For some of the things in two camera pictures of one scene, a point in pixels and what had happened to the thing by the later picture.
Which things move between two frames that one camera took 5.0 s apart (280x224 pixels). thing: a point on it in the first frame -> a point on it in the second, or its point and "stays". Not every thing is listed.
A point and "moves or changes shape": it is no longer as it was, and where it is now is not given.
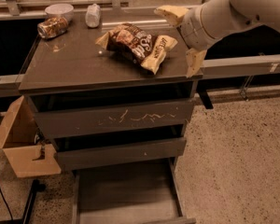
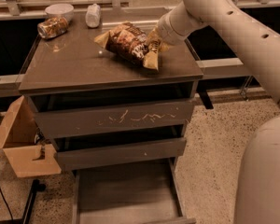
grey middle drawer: [126, 153] stays
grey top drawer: [69, 113] stays
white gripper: [192, 29] -> [167, 31]
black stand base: [35, 188] stays
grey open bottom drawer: [137, 193] stays
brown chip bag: [144, 49] moves or changes shape
